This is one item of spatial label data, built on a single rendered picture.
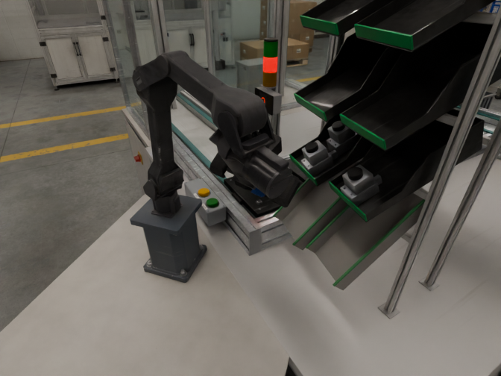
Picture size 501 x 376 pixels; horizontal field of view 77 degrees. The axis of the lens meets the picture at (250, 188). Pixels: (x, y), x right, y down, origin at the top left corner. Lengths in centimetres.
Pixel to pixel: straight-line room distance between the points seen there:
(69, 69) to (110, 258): 529
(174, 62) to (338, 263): 58
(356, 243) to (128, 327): 61
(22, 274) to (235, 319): 188
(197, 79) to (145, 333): 63
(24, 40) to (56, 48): 287
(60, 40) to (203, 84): 565
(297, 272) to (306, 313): 14
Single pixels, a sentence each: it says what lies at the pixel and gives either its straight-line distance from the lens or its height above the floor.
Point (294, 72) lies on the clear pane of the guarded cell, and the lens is 259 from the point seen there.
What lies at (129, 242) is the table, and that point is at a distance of 114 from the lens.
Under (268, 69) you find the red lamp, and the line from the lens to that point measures 118.
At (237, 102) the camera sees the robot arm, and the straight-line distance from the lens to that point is 49.
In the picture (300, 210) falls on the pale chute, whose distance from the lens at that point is 92.
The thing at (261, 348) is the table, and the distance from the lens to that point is 85.
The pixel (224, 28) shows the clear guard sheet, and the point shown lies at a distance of 155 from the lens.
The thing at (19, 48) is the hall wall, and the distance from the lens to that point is 903.
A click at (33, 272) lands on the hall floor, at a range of 254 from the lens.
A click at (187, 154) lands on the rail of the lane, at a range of 140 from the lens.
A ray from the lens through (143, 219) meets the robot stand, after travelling 89.
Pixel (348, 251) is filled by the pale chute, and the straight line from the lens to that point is 82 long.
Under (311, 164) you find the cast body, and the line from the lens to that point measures 76.
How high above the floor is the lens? 160
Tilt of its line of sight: 34 degrees down
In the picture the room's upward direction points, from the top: straight up
